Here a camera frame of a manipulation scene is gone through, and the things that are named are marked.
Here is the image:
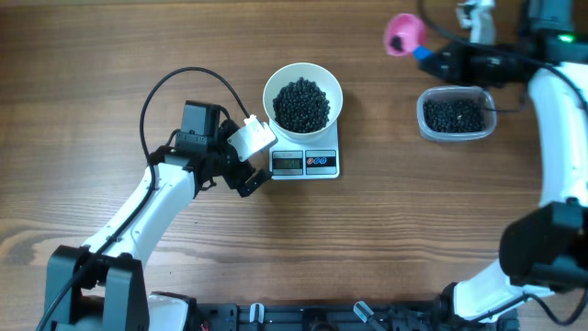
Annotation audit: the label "pink scoop blue handle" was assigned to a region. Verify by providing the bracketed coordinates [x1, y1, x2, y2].
[382, 13, 433, 61]

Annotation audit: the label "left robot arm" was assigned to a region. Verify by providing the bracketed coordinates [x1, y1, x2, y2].
[38, 101, 277, 330]

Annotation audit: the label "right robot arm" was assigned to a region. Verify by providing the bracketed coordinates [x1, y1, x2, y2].
[420, 1, 587, 330]

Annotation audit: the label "white digital kitchen scale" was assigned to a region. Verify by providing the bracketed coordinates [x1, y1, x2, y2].
[269, 122, 340, 180]

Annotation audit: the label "black beans in bowl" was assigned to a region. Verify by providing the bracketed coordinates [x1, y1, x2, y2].
[273, 77, 331, 133]

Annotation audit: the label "white bowl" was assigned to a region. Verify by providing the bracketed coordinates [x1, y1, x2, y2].
[263, 63, 344, 142]

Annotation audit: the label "black beans in scoop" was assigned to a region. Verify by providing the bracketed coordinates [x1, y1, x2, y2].
[390, 35, 404, 52]

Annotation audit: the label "clear plastic bean container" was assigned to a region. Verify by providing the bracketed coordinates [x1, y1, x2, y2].
[417, 86, 497, 143]

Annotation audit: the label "black beans in container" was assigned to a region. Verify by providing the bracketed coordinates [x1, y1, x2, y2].
[424, 99, 486, 133]

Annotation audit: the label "left black camera cable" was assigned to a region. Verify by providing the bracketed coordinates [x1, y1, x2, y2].
[35, 66, 252, 331]

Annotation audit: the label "black camera cable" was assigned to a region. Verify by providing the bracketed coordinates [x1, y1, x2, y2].
[35, 66, 252, 331]
[416, 0, 588, 326]

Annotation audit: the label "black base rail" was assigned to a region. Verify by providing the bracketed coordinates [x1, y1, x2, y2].
[151, 301, 520, 331]

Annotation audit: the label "right black camera cable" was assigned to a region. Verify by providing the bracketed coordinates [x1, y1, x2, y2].
[416, 0, 588, 326]

